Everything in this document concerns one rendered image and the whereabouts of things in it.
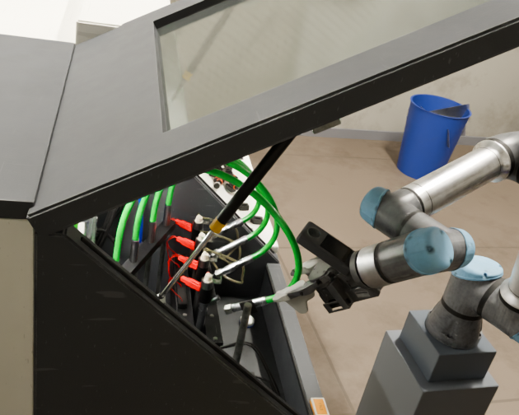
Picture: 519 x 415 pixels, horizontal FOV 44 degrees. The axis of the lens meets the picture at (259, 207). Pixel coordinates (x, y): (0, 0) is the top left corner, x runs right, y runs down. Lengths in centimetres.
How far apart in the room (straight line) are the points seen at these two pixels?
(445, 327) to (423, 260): 75
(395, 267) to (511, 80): 483
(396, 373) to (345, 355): 116
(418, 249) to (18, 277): 61
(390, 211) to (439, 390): 74
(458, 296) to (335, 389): 124
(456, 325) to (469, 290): 11
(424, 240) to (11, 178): 63
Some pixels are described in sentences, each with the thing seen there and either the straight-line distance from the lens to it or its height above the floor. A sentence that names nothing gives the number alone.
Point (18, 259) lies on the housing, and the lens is 96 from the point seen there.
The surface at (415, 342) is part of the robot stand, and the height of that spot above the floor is 85.
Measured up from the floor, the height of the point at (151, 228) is 114.
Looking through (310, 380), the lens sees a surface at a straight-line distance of 149.
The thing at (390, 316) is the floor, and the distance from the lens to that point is 338.
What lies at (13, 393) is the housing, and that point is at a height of 114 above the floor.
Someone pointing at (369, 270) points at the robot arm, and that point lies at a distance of 111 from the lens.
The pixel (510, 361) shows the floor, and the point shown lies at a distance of 344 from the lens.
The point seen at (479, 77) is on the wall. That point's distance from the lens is 566.
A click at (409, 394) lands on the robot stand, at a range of 187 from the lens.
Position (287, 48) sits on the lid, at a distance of 107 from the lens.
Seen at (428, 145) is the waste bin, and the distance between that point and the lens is 478.
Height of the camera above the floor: 197
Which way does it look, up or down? 30 degrees down
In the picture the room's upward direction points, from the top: 12 degrees clockwise
